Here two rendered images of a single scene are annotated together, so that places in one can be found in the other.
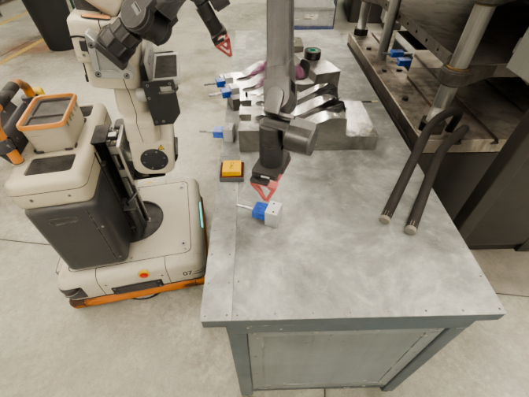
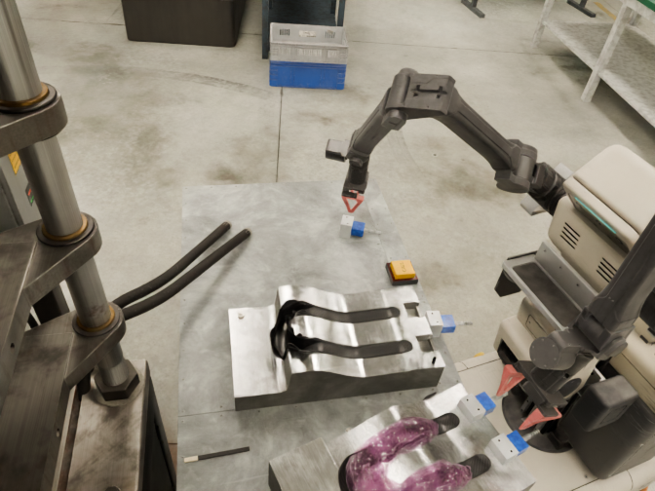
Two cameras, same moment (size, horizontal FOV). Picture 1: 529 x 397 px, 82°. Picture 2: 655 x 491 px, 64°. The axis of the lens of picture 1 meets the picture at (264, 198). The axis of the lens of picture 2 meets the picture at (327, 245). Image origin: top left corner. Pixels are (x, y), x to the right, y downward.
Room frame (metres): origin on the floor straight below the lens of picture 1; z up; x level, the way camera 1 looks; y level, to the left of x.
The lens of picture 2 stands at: (1.82, -0.38, 1.93)
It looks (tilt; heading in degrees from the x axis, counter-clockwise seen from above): 43 degrees down; 166
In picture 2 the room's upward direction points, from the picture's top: 7 degrees clockwise
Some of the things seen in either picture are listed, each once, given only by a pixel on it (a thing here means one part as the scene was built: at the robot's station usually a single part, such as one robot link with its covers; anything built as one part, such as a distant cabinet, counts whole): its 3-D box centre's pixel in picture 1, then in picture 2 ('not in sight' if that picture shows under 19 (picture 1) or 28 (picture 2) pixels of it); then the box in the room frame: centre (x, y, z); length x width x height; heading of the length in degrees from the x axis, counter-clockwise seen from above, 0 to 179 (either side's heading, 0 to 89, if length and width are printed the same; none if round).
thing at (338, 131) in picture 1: (305, 116); (331, 338); (1.05, -0.16, 0.87); 0.50 x 0.26 x 0.14; 91
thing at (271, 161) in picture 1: (271, 154); (357, 173); (0.58, -0.02, 1.04); 0.10 x 0.07 x 0.07; 160
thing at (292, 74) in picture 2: not in sight; (306, 64); (-2.23, 0.26, 0.11); 0.61 x 0.41 x 0.22; 83
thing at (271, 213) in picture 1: (257, 209); (361, 229); (0.60, 0.02, 0.83); 0.13 x 0.05 x 0.05; 70
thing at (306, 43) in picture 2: not in sight; (308, 43); (-2.23, 0.26, 0.28); 0.61 x 0.41 x 0.15; 83
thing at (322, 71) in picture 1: (277, 78); (404, 476); (1.40, -0.06, 0.86); 0.50 x 0.26 x 0.11; 109
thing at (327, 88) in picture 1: (301, 102); (341, 328); (1.06, -0.14, 0.92); 0.35 x 0.16 x 0.09; 91
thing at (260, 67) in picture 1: (277, 70); (407, 464); (1.39, -0.06, 0.90); 0.26 x 0.18 x 0.08; 109
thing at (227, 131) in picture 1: (216, 131); (449, 323); (1.00, 0.18, 0.83); 0.13 x 0.05 x 0.05; 86
